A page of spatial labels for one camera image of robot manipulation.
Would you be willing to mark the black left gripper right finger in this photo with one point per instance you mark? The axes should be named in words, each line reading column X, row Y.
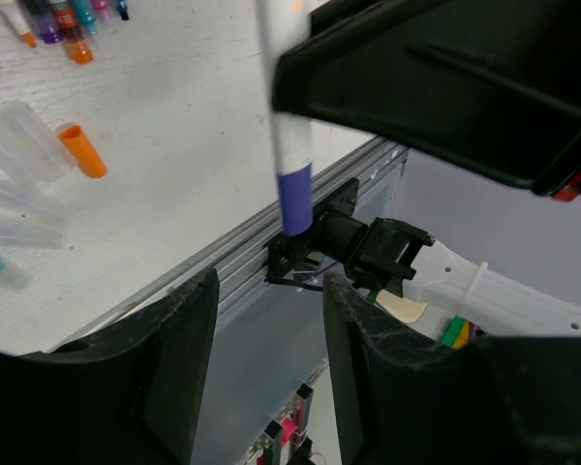
column 401, row 397

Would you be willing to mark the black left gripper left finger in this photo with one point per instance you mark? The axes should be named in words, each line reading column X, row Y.
column 129, row 393

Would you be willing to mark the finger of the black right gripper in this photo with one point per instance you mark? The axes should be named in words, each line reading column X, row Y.
column 492, row 86

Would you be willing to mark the clear pen cap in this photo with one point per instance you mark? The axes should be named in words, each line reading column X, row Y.
column 29, row 201
column 24, row 231
column 30, row 152

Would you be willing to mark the white marker blue cap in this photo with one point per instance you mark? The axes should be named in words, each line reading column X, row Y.
column 283, row 25

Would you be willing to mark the orange red gel pen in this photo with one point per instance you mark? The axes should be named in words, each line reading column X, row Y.
column 76, row 45

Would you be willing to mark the pink red pen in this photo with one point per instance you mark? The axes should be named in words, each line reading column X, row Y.
column 103, row 12

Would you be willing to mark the white marker orange cap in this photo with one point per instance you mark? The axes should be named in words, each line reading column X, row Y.
column 10, row 11

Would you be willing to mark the light blue gel pen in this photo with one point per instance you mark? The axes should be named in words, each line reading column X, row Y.
column 85, row 16

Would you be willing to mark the purple gel pen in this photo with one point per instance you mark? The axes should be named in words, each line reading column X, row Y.
column 44, row 23

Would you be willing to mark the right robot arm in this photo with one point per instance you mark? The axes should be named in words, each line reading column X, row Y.
column 397, row 257

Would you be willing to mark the aluminium frame rail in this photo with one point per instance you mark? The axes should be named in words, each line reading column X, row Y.
column 240, row 253

